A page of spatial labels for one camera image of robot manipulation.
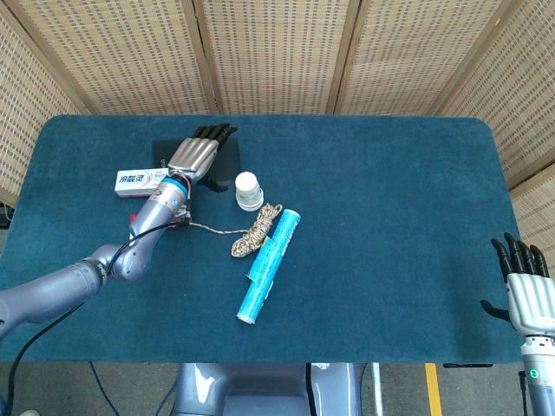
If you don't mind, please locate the white table leg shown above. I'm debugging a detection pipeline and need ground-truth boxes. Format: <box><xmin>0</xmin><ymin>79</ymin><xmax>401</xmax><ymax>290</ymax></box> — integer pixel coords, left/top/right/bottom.
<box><xmin>371</xmin><ymin>362</ymin><xmax>383</xmax><ymax>416</ymax></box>

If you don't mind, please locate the black floor cable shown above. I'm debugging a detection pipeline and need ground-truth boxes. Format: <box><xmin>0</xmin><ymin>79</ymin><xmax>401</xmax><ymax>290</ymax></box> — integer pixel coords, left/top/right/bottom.
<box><xmin>88</xmin><ymin>362</ymin><xmax>121</xmax><ymax>416</ymax></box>

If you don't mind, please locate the dark teal table cloth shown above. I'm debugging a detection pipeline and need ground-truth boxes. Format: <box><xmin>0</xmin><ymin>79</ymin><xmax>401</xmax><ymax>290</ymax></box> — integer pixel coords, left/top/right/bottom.
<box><xmin>0</xmin><ymin>114</ymin><xmax>528</xmax><ymax>364</ymax></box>

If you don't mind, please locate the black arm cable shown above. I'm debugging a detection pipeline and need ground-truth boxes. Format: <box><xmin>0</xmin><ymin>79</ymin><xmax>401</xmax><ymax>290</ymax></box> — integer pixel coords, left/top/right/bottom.
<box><xmin>0</xmin><ymin>210</ymin><xmax>193</xmax><ymax>416</ymax></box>

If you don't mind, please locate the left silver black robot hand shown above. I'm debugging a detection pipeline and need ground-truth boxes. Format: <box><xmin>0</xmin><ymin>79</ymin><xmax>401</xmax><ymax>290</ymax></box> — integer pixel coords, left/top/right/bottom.
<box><xmin>167</xmin><ymin>123</ymin><xmax>238</xmax><ymax>192</ymax></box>

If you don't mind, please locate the braided beige rope bundle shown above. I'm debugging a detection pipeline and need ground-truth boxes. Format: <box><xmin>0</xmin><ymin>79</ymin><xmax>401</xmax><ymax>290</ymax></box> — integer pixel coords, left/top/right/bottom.
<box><xmin>189</xmin><ymin>203</ymin><xmax>284</xmax><ymax>259</ymax></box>

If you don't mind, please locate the woven bamboo folding screen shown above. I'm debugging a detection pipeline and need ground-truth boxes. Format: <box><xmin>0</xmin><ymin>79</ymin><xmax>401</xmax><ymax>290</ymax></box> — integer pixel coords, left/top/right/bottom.
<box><xmin>0</xmin><ymin>0</ymin><xmax>555</xmax><ymax>265</ymax></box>

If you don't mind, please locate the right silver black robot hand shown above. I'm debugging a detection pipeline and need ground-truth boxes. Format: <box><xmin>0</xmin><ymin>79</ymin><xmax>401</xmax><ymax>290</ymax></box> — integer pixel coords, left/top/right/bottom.
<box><xmin>480</xmin><ymin>232</ymin><xmax>555</xmax><ymax>335</ymax></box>

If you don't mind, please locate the white pink toothpaste box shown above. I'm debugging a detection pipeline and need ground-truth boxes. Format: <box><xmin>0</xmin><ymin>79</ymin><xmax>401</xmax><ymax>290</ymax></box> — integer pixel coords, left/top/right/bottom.
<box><xmin>114</xmin><ymin>167</ymin><xmax>173</xmax><ymax>201</ymax></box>

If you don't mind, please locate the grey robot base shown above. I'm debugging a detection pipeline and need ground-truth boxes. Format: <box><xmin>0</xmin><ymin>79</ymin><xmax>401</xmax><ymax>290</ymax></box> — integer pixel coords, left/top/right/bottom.
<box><xmin>173</xmin><ymin>362</ymin><xmax>363</xmax><ymax>416</ymax></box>

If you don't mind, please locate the black flat pouch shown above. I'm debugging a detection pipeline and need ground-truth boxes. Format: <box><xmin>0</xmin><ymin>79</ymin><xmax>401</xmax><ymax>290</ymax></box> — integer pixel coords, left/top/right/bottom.
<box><xmin>151</xmin><ymin>138</ymin><xmax>241</xmax><ymax>192</ymax></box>

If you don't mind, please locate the white cup green fern print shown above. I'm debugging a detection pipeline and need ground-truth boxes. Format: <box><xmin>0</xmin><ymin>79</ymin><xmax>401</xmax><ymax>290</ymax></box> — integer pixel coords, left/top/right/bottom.
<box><xmin>235</xmin><ymin>172</ymin><xmax>264</xmax><ymax>205</ymax></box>

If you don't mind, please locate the blue plastic wrap roll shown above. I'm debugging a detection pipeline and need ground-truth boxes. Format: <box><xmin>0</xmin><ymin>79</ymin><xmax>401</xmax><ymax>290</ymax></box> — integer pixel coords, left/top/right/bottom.
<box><xmin>235</xmin><ymin>208</ymin><xmax>302</xmax><ymax>325</ymax></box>

